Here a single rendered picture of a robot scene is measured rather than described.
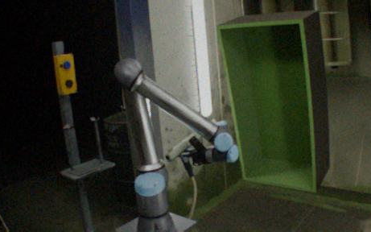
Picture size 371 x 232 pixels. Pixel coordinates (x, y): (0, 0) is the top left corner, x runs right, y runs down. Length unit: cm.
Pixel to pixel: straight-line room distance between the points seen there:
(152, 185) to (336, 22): 227
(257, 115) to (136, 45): 111
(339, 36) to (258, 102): 103
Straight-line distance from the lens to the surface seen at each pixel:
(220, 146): 163
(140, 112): 174
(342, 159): 335
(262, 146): 293
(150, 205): 168
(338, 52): 325
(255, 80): 269
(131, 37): 246
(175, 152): 194
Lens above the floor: 154
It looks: 13 degrees down
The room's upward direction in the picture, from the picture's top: 5 degrees counter-clockwise
